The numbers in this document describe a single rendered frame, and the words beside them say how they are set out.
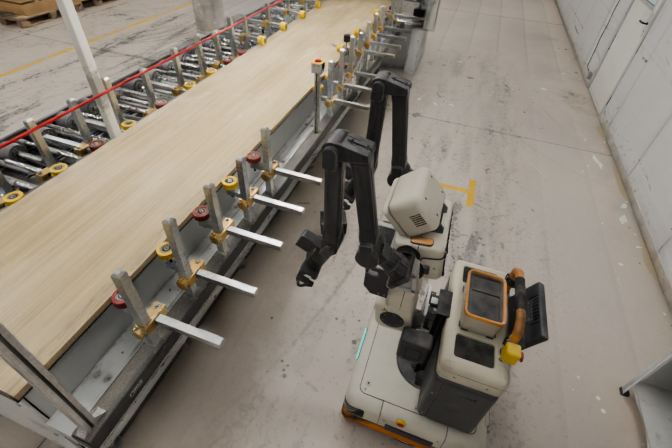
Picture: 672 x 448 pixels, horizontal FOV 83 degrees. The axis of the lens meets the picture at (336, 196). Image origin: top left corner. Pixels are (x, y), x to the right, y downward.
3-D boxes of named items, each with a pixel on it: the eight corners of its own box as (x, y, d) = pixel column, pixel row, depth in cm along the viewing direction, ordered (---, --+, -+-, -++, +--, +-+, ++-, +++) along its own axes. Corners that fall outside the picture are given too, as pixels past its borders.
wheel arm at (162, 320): (225, 342, 141) (223, 337, 138) (220, 351, 139) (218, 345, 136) (130, 305, 151) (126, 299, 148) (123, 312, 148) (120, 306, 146)
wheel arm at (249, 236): (283, 247, 177) (283, 241, 174) (280, 252, 174) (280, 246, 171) (203, 222, 186) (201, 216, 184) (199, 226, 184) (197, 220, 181)
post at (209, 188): (229, 256, 190) (214, 181, 159) (225, 261, 187) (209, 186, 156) (223, 254, 191) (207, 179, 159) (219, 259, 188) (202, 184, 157)
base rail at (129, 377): (404, 28, 498) (405, 19, 491) (97, 452, 128) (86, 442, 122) (398, 27, 499) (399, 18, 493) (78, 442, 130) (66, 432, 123)
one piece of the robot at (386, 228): (409, 253, 167) (418, 218, 153) (396, 303, 147) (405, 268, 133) (374, 242, 171) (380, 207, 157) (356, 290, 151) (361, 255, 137)
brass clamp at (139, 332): (169, 312, 150) (166, 305, 146) (146, 342, 140) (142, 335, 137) (156, 307, 151) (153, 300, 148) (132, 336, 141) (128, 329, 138)
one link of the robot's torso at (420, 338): (431, 317, 181) (443, 286, 165) (421, 373, 160) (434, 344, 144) (378, 300, 187) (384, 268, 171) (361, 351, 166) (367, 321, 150)
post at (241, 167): (254, 227, 210) (245, 155, 178) (251, 231, 207) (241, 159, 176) (249, 225, 211) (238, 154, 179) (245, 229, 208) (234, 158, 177)
